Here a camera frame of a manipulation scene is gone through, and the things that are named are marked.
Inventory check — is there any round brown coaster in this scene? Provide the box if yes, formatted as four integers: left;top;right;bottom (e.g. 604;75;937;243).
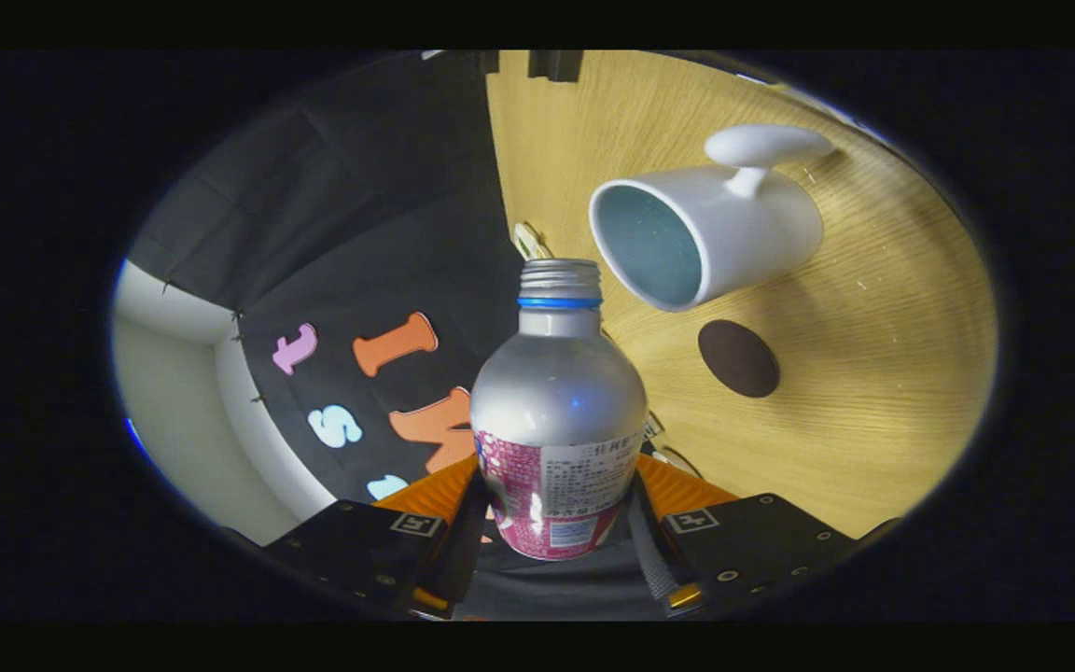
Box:
697;319;781;399

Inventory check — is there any silver juice bottle red label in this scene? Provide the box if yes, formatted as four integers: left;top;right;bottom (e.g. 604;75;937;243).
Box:
469;259;649;561

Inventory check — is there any black backdrop cloth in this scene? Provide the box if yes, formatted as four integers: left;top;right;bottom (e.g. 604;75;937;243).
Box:
127;51;650;622

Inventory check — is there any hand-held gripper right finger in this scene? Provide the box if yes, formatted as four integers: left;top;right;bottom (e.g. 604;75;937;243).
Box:
626;455;898;617

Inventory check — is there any white cup blue inside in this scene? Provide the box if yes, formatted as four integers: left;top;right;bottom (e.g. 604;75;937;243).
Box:
589;124;837;313

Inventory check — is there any wooden table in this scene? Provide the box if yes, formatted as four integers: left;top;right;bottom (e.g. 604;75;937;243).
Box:
484;51;1000;540

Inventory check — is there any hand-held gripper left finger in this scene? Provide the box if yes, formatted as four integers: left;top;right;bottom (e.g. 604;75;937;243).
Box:
258;455;492;619

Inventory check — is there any white compartment tray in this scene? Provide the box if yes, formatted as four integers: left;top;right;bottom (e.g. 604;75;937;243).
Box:
511;222;554;262

